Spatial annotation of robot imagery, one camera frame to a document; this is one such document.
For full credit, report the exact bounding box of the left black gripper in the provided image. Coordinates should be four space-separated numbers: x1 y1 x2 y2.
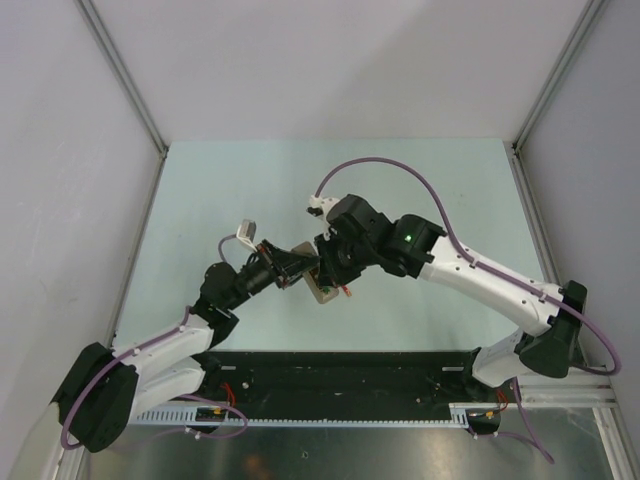
224 239 319 311

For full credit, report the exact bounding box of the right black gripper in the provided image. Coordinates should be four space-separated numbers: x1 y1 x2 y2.
314 229 376 289

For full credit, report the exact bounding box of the white remote control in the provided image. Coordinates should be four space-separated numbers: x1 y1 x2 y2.
292 242 339 304

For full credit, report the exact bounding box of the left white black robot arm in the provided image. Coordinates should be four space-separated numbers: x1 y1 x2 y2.
52 240 319 453

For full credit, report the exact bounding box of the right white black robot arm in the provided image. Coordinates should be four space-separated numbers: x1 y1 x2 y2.
307 194 587 401

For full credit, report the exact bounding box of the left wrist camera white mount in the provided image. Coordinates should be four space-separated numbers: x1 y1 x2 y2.
235 219 257 252

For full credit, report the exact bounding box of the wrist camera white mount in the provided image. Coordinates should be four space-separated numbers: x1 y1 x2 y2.
235 219 257 252
307 195 340 240

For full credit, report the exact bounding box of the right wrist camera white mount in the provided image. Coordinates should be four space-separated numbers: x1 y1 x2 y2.
307 195 340 240

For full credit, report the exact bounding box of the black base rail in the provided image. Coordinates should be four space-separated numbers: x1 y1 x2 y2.
102 349 584 421

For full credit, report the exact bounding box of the grey slotted cable duct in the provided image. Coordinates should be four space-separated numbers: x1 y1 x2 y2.
134 403 474 427

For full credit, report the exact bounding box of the left aluminium frame post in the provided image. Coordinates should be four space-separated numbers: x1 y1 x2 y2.
74 0 169 160

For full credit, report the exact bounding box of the aluminium frame post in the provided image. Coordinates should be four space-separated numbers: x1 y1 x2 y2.
511 0 610 156
74 0 169 160

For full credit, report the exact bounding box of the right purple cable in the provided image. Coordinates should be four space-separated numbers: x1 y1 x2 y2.
314 157 623 464

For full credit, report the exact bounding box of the right aluminium frame post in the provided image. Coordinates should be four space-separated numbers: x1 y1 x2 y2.
511 0 610 156

